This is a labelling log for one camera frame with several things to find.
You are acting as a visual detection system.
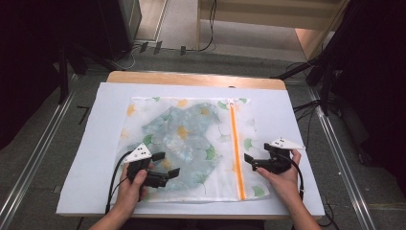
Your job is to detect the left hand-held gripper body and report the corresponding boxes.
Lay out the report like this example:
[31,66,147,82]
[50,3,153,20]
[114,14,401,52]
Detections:
[123,142,170,189]

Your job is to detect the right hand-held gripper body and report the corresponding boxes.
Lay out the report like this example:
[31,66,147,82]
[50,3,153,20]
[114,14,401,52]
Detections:
[251,137,306,175]

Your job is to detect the white floral mesh laundry bag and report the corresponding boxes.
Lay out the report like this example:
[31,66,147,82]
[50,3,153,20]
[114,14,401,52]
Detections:
[116,96,271,204]

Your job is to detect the person's right hand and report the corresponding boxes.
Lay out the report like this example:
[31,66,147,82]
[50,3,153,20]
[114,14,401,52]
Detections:
[256,149,303,200]

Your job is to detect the person's left hand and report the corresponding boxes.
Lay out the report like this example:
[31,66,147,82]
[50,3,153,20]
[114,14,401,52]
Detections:
[110,162,155,215]

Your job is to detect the blue floral garment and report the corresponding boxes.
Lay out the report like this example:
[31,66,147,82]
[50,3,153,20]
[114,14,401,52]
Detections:
[141,102,223,194]

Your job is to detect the white table sheet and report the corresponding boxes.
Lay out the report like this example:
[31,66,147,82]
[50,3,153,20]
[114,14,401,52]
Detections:
[56,81,326,219]

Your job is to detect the black metal stand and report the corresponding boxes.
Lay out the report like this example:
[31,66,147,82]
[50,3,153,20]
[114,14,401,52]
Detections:
[56,40,113,105]
[270,0,362,117]

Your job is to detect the dark curtain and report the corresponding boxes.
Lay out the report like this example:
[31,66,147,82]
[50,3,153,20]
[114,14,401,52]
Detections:
[0,0,101,151]
[331,0,406,196]

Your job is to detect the light wooden shelf unit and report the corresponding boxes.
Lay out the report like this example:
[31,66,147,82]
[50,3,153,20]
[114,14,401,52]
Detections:
[195,0,351,62]

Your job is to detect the black cabinet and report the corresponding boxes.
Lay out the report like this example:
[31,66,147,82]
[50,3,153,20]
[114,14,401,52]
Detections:
[95,0,143,62]

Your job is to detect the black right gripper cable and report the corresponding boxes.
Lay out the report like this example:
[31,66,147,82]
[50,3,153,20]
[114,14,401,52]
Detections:
[277,152,305,201]

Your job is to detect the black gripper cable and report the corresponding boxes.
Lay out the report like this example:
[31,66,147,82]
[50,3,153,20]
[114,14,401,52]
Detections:
[277,152,305,201]
[104,150,134,215]

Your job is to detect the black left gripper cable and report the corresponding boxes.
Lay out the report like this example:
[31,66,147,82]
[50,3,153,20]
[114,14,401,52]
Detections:
[104,150,134,215]

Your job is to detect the bundle of black floor cables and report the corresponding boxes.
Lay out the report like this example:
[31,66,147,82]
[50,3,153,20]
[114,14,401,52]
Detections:
[292,99,323,151]

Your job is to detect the metal floor rail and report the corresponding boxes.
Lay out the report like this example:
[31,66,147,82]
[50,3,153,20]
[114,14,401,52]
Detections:
[0,73,81,224]
[306,85,377,230]

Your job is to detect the white floor cable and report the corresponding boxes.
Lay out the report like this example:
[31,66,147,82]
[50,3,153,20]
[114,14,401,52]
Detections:
[110,44,142,72]

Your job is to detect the black hanging cable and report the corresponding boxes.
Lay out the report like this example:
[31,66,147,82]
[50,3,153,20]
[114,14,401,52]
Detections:
[191,0,218,53]

